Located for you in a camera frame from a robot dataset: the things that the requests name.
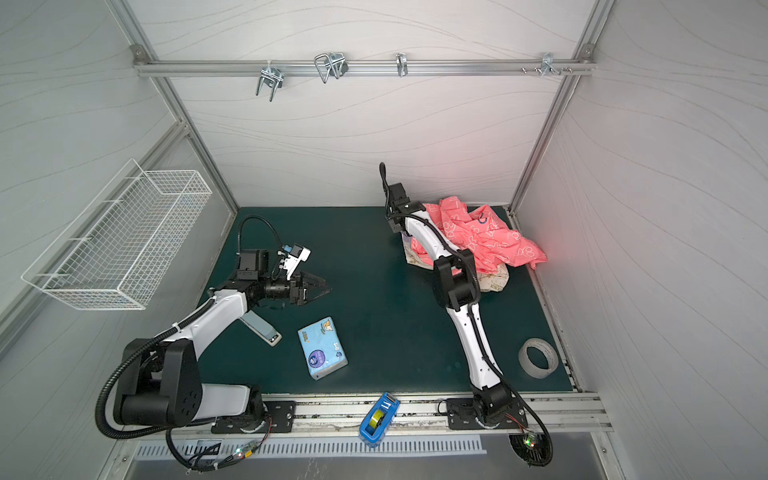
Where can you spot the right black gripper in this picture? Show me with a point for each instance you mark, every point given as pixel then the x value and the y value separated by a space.
pixel 395 212

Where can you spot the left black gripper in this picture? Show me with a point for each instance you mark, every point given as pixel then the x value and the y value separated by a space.
pixel 299 297

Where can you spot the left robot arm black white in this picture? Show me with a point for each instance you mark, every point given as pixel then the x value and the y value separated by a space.
pixel 158 384

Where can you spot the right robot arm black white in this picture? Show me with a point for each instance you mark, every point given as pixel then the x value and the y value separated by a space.
pixel 457 290

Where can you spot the pink patterned cloth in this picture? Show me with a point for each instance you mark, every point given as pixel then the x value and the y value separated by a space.
pixel 485 234

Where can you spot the beige patterned cloth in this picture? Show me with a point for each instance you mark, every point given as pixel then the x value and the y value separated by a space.
pixel 495 281

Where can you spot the small grey white device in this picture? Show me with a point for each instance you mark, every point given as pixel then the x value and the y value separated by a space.
pixel 263 329

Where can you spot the light blue tissue pack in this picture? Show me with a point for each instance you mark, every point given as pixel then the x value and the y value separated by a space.
pixel 322 348

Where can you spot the metal U-bolt clamp middle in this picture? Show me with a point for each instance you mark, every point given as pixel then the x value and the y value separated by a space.
pixel 331 65

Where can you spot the metal u-bolt clamp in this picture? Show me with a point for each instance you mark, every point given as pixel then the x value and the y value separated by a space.
pixel 331 65
pixel 270 80

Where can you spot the blue tape dispenser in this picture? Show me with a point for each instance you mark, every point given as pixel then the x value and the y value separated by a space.
pixel 377 421

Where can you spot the metal U-bolt clamp left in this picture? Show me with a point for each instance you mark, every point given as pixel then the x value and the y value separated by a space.
pixel 270 80

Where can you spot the clear tape roll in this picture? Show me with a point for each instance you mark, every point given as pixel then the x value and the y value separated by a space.
pixel 538 358

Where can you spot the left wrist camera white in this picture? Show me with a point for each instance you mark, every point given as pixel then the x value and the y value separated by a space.
pixel 291 256

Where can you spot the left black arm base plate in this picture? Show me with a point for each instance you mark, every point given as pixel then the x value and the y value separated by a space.
pixel 276 417

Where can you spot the small metal ring bracket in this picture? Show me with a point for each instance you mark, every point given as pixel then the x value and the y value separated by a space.
pixel 401 65

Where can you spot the white slotted cable duct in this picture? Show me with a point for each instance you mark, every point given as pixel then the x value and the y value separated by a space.
pixel 322 447

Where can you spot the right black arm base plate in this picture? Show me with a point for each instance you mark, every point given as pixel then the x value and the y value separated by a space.
pixel 468 414

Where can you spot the white wire basket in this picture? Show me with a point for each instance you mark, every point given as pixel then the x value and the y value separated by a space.
pixel 114 254

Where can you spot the metal hook bracket right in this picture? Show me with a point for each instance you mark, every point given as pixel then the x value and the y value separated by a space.
pixel 547 67

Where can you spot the aluminium front rail base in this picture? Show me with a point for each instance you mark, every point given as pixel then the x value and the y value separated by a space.
pixel 422 413

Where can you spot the aluminium top rail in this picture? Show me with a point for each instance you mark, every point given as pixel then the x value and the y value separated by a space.
pixel 357 68

